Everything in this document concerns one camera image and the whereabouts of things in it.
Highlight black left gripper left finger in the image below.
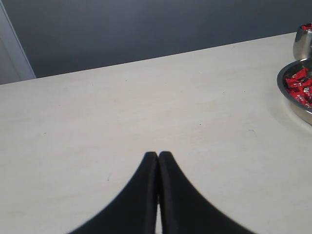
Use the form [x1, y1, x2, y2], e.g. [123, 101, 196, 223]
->
[71, 152, 159, 234]

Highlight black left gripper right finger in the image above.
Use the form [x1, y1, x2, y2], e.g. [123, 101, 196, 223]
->
[158, 151, 252, 234]

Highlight round steel plate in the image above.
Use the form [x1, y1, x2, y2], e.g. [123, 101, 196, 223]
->
[277, 58, 312, 124]

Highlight small steel cup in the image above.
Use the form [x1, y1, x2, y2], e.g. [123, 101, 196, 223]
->
[293, 26, 312, 60]

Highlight red candies inside cup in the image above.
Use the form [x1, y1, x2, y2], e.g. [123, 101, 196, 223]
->
[300, 23, 312, 32]

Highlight red candy left edge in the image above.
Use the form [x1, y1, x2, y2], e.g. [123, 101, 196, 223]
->
[293, 94, 312, 108]

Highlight red candy top left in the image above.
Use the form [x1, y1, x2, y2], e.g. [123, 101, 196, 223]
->
[286, 68, 312, 91]

